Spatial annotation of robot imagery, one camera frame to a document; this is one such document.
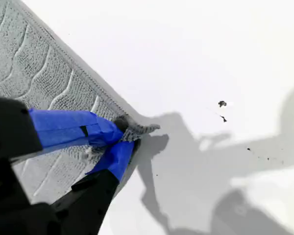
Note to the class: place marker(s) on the grey striped towel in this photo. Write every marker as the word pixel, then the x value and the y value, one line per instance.
pixel 27 61

